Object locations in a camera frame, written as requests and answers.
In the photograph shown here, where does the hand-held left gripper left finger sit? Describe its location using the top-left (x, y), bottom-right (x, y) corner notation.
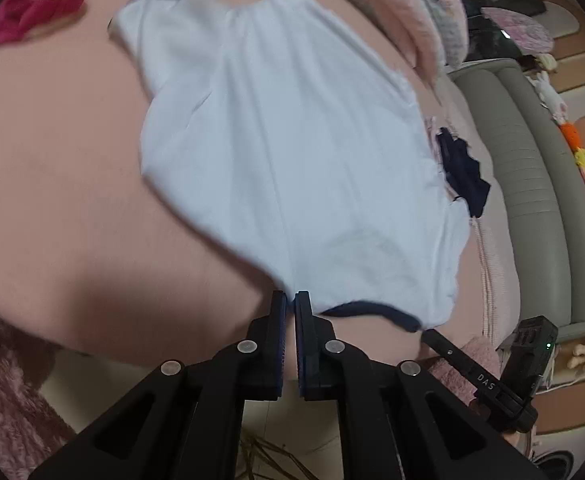
top-left (27, 290), bottom-right (289, 480)

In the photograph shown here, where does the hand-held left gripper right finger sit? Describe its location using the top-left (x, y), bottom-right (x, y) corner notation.
top-left (292, 290), bottom-right (548, 480)

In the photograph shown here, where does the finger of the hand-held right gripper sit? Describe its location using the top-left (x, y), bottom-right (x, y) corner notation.
top-left (424, 328), bottom-right (478, 378)

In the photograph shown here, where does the white t-shirt navy trim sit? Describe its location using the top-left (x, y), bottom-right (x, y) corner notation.
top-left (108, 0), bottom-right (473, 333)

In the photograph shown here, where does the pale pink pillow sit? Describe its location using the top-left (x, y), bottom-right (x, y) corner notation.
top-left (465, 175), bottom-right (523, 336)
top-left (420, 67), bottom-right (498, 181)

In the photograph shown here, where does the grey-green padded headboard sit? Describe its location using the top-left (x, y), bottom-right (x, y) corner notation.
top-left (447, 57), bottom-right (585, 343)

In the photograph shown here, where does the orange carrot plush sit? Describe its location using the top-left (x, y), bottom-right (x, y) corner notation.
top-left (560, 122), bottom-right (583, 153)

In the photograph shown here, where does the white rabbit plush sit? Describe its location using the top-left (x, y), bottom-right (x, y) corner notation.
top-left (527, 70), bottom-right (568, 123)

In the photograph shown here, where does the pink bed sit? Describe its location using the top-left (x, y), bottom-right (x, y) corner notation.
top-left (0, 0), bottom-right (523, 376)

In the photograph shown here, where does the pink fluffy rug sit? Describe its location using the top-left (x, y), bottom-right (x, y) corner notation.
top-left (0, 290), bottom-right (503, 466)

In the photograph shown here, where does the pink folded quilt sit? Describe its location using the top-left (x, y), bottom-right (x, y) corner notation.
top-left (267, 0), bottom-right (468, 91)

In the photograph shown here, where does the pink hanging garment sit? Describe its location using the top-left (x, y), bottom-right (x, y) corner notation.
top-left (480, 6), bottom-right (556, 56)

